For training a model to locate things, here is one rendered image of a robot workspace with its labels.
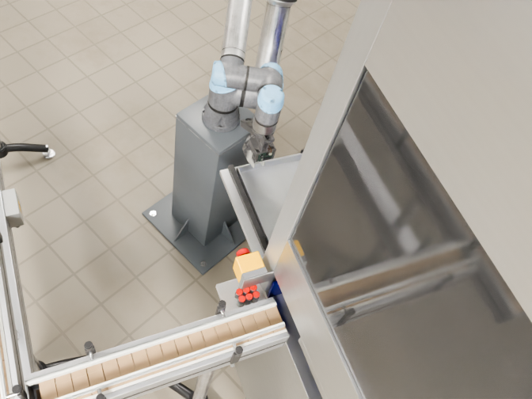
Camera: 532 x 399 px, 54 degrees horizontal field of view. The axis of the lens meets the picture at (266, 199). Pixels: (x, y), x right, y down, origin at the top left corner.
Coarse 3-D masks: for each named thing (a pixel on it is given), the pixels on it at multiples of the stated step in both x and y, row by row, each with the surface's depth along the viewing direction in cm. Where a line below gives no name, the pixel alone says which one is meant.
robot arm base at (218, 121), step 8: (208, 104) 196; (208, 112) 197; (216, 112) 195; (224, 112) 194; (232, 112) 196; (208, 120) 198; (216, 120) 197; (224, 120) 197; (232, 120) 199; (216, 128) 199; (224, 128) 199; (232, 128) 201
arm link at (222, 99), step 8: (216, 88) 185; (224, 88) 184; (208, 96) 193; (216, 96) 188; (224, 96) 187; (232, 96) 187; (240, 96) 187; (216, 104) 191; (224, 104) 190; (232, 104) 191; (240, 104) 190
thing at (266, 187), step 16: (272, 160) 182; (288, 160) 186; (240, 176) 176; (256, 176) 181; (272, 176) 182; (288, 176) 183; (256, 192) 177; (272, 192) 178; (256, 208) 174; (272, 208) 175; (272, 224) 171
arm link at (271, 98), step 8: (264, 88) 151; (272, 88) 151; (280, 88) 152; (264, 96) 149; (272, 96) 149; (280, 96) 150; (256, 104) 154; (264, 104) 150; (272, 104) 149; (280, 104) 151; (256, 112) 155; (264, 112) 152; (272, 112) 152; (256, 120) 157; (264, 120) 155; (272, 120) 155
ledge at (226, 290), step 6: (228, 282) 158; (234, 282) 158; (216, 288) 158; (222, 288) 156; (228, 288) 157; (234, 288) 157; (258, 288) 158; (222, 294) 155; (228, 294) 156; (228, 300) 155; (234, 300) 155; (258, 300) 156; (228, 306) 154; (234, 306) 154
